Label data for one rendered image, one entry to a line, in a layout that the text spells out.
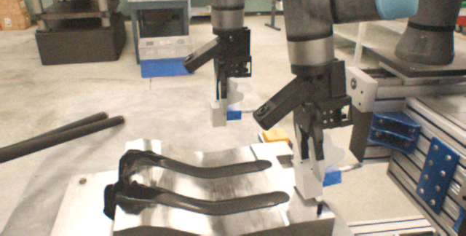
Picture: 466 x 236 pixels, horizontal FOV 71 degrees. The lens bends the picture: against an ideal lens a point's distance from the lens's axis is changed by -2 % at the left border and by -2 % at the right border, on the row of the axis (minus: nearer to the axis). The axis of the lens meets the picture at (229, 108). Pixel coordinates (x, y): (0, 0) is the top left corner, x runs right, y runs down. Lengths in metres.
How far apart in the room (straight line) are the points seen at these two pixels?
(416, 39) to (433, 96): 0.17
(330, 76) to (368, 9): 0.13
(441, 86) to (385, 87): 0.17
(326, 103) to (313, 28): 0.13
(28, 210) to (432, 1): 1.08
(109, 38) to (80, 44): 0.36
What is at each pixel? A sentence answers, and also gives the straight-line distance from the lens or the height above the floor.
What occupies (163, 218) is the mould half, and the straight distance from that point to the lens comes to 0.57.
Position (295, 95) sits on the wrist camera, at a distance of 0.56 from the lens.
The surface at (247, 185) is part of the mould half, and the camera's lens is 0.69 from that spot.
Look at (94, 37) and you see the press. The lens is 4.48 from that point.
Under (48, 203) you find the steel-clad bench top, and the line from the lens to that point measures 0.87.
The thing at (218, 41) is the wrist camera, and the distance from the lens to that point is 0.77.
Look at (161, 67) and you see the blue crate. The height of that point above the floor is 0.11.
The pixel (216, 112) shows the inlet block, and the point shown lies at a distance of 0.83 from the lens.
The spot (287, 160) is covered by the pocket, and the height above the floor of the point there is 0.87.
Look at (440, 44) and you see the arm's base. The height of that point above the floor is 1.09.
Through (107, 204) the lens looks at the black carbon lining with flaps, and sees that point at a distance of 0.67.
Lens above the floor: 1.32
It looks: 26 degrees down
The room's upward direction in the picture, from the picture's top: straight up
